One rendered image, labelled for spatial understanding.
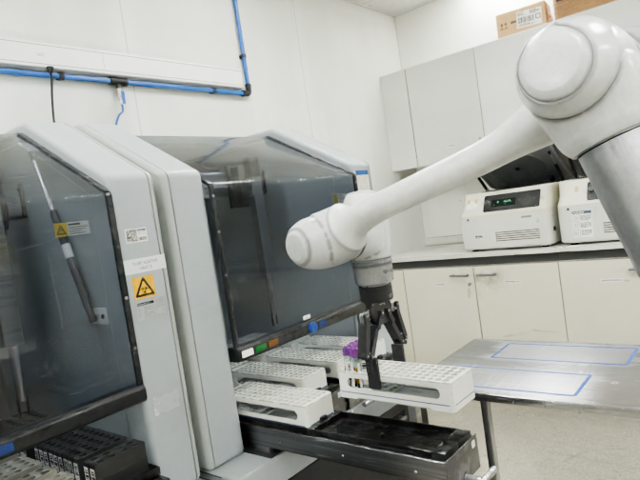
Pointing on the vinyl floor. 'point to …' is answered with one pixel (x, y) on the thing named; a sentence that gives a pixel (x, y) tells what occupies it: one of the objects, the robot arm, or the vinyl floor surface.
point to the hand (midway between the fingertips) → (387, 370)
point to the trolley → (549, 379)
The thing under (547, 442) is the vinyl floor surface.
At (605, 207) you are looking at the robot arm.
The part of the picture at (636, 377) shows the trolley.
